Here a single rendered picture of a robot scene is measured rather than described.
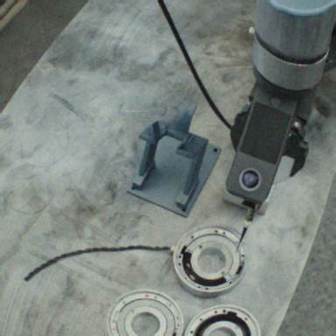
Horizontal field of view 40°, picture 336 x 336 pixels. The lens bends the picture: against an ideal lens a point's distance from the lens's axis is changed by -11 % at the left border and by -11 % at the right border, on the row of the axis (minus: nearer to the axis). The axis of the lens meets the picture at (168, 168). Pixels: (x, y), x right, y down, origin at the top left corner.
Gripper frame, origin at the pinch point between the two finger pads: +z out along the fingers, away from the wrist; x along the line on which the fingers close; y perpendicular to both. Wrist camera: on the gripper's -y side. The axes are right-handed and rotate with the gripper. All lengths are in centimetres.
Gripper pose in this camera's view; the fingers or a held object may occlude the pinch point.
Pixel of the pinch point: (262, 178)
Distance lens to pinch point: 63.8
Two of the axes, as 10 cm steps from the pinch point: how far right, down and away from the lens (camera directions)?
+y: 4.5, -7.9, 4.2
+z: 0.5, 4.9, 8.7
